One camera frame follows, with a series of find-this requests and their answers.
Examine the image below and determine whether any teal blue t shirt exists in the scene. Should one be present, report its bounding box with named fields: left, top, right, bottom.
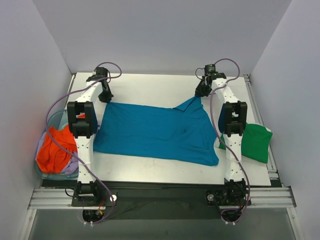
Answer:
left=93, top=96, right=219, bottom=166

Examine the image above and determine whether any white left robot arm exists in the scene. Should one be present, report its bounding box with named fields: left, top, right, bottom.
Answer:
left=67, top=67, right=113, bottom=206

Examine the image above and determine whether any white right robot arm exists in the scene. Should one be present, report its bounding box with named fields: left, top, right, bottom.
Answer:
left=195, top=64, right=248, bottom=204

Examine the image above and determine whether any clear blue plastic bin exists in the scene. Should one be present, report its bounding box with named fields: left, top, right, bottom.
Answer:
left=34, top=109, right=79, bottom=181

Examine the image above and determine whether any green folded t shirt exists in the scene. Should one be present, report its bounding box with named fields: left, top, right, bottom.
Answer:
left=217, top=121, right=274, bottom=165

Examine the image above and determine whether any lavender t shirt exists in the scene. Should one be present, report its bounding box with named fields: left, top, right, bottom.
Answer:
left=36, top=124, right=102, bottom=176

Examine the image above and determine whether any orange t shirt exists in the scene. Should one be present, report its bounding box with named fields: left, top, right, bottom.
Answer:
left=35, top=113, right=87, bottom=175

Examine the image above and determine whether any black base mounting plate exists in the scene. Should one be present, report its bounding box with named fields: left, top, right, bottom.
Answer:
left=70, top=182, right=251, bottom=223

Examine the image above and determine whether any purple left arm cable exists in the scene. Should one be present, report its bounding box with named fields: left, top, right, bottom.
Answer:
left=46, top=61, right=123, bottom=225

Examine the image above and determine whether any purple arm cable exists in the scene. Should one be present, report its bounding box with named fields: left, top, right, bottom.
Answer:
left=209, top=58, right=251, bottom=224
left=46, top=61, right=123, bottom=225

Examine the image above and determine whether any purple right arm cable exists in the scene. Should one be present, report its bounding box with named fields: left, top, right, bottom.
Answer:
left=209, top=58, right=251, bottom=224

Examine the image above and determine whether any aluminium frame rail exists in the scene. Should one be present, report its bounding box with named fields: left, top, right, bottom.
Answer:
left=27, top=73, right=297, bottom=211

